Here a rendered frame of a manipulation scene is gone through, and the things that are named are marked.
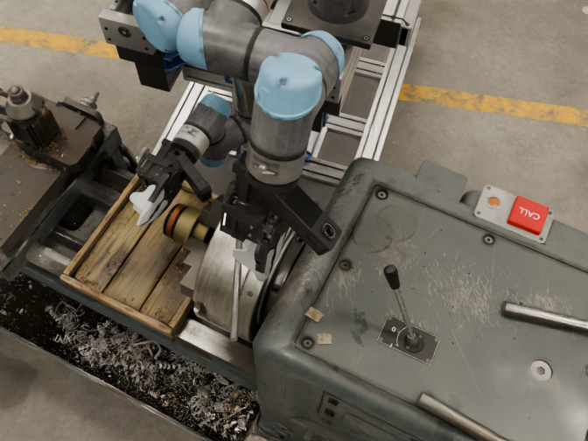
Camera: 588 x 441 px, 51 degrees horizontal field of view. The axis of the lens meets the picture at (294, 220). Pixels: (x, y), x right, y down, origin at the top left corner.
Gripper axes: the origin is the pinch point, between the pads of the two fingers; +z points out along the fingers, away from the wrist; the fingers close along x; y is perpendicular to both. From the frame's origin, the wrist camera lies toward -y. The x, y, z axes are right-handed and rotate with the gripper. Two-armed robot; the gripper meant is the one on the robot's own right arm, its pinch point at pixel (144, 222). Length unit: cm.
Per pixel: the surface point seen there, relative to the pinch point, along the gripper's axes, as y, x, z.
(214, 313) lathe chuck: -24.4, 4.1, 12.1
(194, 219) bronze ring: -10.9, 5.1, -3.4
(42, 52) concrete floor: 144, -108, -96
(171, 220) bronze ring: -6.5, 3.8, -1.5
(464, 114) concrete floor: -48, -108, -154
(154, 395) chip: -7, -50, 24
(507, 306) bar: -71, 20, -6
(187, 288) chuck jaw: -17.2, 4.1, 9.9
